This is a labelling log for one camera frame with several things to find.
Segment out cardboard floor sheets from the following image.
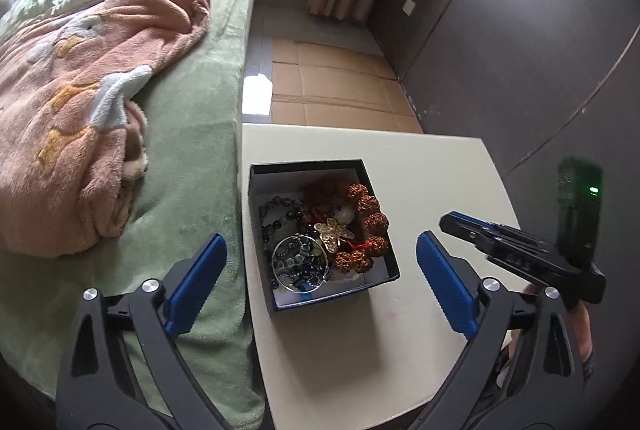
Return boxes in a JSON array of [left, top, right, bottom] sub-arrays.
[[271, 39, 422, 133]]

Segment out dark wardrobe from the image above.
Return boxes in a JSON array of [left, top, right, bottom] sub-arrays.
[[368, 0, 639, 294]]

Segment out black jewelry box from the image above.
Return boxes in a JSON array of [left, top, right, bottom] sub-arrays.
[[247, 159, 400, 312]]

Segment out grey green stone bracelet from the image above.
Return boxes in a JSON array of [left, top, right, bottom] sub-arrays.
[[276, 249, 327, 290]]

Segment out dark multicolour bead bracelet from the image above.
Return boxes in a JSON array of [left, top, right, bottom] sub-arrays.
[[258, 194, 314, 245]]

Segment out gold flower brooch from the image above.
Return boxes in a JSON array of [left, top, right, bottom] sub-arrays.
[[314, 218, 355, 254]]

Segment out pink fleece blanket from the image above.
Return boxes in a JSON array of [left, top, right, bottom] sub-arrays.
[[1, 0, 210, 258]]

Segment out brown rudraksha bead bracelet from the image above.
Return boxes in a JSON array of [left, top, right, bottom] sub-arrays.
[[304, 176, 392, 274]]

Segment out green bed sheet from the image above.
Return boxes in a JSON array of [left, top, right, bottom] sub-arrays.
[[1, 0, 266, 429]]

